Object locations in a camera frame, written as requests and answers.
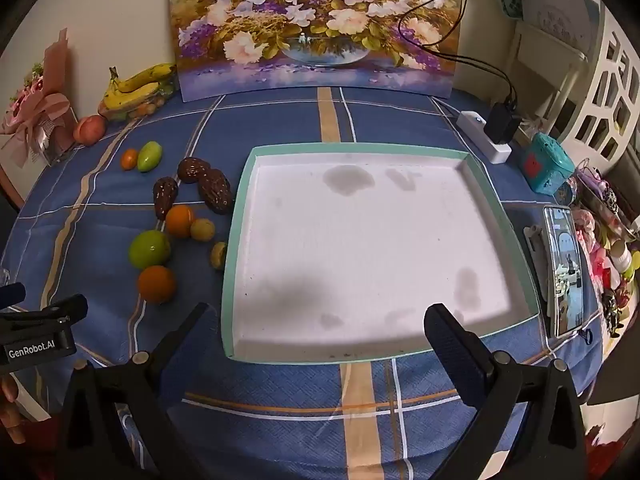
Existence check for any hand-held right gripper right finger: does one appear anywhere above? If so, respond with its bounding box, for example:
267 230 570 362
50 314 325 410
424 303 587 480

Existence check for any large green mango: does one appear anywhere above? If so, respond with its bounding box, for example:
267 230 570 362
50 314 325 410
128 230 171 269

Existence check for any small green mango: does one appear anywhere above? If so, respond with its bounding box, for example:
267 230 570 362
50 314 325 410
137 141 164 173

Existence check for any smartphone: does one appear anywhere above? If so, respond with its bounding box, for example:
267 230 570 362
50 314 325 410
542 205 587 339

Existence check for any flower painting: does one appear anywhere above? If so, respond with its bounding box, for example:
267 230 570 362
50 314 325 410
167 0 463 103

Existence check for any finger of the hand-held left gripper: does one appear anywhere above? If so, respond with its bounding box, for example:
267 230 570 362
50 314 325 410
0 282 27 308
0 294 89 332

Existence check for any white printed card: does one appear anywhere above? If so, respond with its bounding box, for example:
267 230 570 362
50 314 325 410
520 0 601 51

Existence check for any dark brown avocado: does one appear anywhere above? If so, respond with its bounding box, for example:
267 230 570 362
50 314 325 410
198 168 234 216
153 176 179 221
177 157 211 184

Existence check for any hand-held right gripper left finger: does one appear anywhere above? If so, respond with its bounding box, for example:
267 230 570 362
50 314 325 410
55 302 211 480

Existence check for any teal toy box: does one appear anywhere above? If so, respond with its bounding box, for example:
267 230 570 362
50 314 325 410
517 131 576 195

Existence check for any pink wrapped flower bouquet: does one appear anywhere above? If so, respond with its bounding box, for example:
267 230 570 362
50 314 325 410
0 27 76 168

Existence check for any red peach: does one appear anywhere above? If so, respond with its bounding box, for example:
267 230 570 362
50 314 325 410
73 115 108 147

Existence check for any white power strip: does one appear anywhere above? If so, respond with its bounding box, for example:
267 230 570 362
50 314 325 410
457 110 513 165

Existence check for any orange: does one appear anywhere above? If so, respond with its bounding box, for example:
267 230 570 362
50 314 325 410
165 205 196 239
138 265 177 305

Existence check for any white wooden chair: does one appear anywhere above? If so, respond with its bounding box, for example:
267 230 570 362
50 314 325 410
502 20 591 136

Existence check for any yellow banana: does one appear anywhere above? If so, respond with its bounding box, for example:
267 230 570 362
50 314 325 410
110 63 177 92
102 80 161 111

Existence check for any black charger cable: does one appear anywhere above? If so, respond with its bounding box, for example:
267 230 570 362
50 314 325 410
398 0 523 108

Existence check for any pile of colourful trinkets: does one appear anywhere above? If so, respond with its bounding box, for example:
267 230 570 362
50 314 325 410
570 160 640 341

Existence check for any blue checked tablecloth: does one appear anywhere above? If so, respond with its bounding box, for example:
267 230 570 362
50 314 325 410
0 85 606 480

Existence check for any person's left hand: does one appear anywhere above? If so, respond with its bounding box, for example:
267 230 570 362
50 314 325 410
0 375 23 442

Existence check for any black charger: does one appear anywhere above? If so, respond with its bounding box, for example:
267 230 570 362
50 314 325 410
484 102 522 146

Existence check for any white tray with teal rim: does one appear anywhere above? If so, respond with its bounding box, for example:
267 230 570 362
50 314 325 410
220 142 542 365

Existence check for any clear container of small fruit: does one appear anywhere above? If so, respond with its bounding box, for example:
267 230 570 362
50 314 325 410
97 80 176 122

